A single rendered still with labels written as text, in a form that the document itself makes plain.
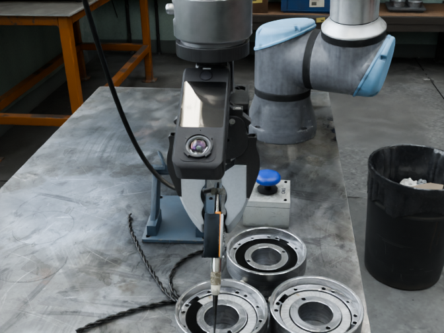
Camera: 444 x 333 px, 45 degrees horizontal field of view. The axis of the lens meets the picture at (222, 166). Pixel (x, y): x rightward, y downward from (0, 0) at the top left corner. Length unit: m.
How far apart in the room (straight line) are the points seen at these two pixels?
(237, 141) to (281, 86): 0.54
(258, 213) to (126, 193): 0.25
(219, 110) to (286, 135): 0.60
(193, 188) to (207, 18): 0.18
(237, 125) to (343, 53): 0.50
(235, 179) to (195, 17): 0.17
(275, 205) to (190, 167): 0.36
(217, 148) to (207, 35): 0.10
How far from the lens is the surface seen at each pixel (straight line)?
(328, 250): 0.79
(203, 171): 0.46
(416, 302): 2.00
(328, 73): 1.02
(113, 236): 0.82
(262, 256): 0.74
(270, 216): 0.82
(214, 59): 0.50
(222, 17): 0.49
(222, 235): 0.57
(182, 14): 0.50
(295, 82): 1.06
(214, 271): 0.59
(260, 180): 0.81
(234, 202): 0.57
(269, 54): 1.05
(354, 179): 2.68
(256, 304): 0.64
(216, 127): 0.48
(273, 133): 1.08
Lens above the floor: 1.26
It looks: 27 degrees down
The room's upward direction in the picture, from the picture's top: 1 degrees counter-clockwise
